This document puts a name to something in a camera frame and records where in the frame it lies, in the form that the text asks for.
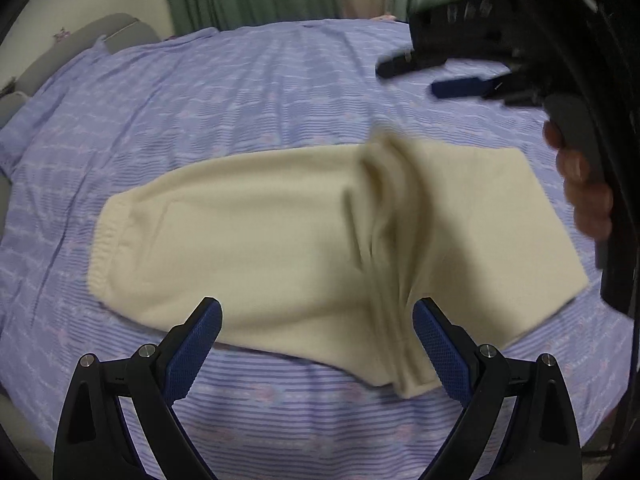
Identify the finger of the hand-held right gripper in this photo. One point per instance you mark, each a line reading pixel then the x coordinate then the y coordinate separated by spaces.
pixel 460 87
pixel 395 66

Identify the grey padded headboard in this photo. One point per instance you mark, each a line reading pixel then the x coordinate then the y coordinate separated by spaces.
pixel 117 30

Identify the person's right hand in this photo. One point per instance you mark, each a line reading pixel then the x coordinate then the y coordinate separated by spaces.
pixel 590 200

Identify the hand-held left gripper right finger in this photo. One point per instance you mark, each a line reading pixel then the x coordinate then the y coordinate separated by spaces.
pixel 442 350

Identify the blue striped blanket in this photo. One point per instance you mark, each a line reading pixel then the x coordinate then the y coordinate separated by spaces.
pixel 200 100

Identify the small purple toy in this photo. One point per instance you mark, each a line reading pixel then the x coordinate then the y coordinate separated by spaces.
pixel 61 34

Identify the cream pants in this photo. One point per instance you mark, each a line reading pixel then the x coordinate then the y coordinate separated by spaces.
pixel 250 240

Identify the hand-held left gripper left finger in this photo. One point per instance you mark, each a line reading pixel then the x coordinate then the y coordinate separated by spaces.
pixel 192 350

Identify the pink patterned cloth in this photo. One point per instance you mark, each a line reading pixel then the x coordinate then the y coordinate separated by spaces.
pixel 386 17

